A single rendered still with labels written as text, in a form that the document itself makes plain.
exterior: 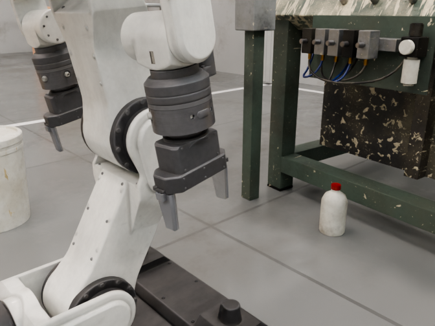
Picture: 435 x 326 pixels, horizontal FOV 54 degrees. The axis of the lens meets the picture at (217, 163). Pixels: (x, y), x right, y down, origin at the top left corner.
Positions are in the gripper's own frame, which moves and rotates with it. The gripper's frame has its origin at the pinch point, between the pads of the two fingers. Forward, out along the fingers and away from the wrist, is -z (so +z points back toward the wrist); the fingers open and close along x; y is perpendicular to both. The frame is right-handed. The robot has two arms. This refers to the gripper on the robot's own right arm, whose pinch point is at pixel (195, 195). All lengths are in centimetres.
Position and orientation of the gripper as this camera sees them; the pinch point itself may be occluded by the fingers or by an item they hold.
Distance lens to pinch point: 64.3
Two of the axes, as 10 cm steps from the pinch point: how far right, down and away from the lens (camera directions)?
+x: 6.8, -3.7, 6.3
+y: -7.2, -1.8, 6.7
